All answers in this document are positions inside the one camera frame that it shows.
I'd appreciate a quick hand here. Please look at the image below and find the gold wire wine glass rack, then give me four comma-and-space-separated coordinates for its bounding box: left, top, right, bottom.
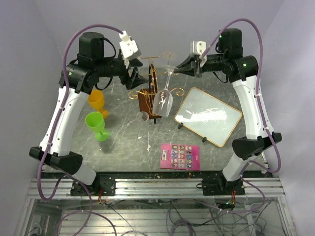
125, 51, 185, 125

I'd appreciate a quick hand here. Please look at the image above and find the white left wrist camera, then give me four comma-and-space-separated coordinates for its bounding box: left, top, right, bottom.
119, 30, 141, 60

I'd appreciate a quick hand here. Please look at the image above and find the pink sticker card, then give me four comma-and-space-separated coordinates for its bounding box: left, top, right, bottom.
160, 144, 200, 171

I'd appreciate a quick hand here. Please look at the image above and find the orange plastic goblet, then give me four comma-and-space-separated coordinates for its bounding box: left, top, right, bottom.
88, 90, 108, 119

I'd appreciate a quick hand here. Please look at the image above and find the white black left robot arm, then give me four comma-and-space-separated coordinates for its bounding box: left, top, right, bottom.
29, 31, 148, 195

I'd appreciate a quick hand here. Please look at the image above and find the gold framed mirror tray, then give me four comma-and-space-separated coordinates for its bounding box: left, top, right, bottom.
174, 87, 243, 148

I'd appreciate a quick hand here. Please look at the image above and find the clear tall champagne flute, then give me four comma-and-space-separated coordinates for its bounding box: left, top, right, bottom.
136, 112, 149, 143

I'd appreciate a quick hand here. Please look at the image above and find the clear wine glass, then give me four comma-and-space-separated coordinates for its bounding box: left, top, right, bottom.
163, 52, 177, 65
153, 65, 177, 117

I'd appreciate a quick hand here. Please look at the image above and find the aluminium rail base frame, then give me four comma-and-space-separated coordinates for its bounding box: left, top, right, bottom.
15, 171, 297, 236

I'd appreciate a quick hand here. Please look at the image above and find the green plastic goblet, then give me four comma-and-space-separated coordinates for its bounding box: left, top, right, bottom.
85, 112, 109, 142

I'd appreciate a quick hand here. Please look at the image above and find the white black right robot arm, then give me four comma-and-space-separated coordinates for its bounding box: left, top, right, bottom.
175, 29, 282, 195

